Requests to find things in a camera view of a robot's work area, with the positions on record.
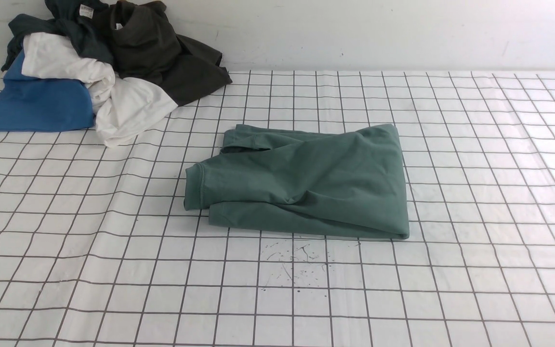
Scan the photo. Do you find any blue garment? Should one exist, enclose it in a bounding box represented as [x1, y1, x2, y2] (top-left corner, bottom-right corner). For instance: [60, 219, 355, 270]
[0, 52, 94, 133]

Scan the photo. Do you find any white grid tablecloth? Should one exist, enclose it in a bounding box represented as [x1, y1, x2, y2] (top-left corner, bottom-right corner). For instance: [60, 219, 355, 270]
[0, 71, 555, 347]

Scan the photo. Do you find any green long-sleeved shirt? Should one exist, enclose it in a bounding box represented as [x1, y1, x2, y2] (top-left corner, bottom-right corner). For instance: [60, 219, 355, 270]
[184, 124, 410, 240]

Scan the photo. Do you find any dark olive garment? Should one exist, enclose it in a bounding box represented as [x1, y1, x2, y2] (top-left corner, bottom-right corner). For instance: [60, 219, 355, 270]
[103, 0, 232, 106]

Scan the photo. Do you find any dark teal garment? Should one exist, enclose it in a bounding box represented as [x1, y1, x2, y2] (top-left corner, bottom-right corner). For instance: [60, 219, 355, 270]
[0, 0, 114, 72]

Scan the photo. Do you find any white garment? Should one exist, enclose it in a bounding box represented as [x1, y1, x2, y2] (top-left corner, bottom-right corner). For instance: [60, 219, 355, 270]
[22, 32, 178, 147]

